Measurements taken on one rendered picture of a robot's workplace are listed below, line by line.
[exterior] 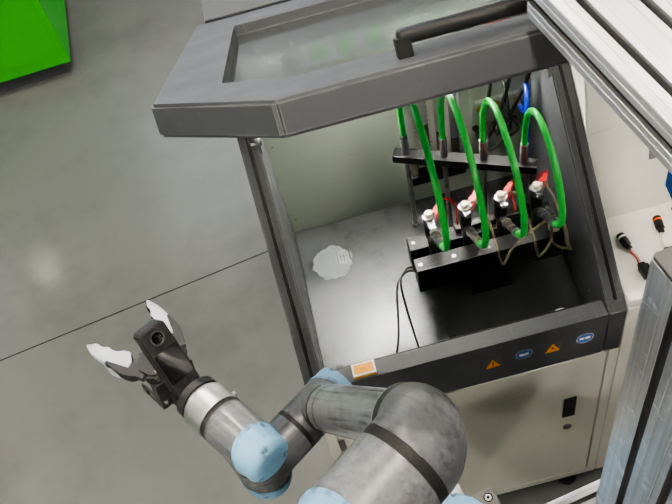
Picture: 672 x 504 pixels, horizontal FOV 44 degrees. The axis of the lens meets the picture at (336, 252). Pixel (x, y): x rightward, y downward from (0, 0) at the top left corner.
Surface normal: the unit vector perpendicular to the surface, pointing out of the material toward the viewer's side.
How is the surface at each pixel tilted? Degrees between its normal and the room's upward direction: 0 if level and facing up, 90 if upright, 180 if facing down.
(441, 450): 42
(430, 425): 26
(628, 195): 76
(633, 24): 0
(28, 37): 90
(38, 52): 90
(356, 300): 0
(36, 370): 0
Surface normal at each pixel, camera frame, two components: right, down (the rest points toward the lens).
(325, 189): 0.20, 0.76
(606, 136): 0.15, 0.60
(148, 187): -0.16, -0.59
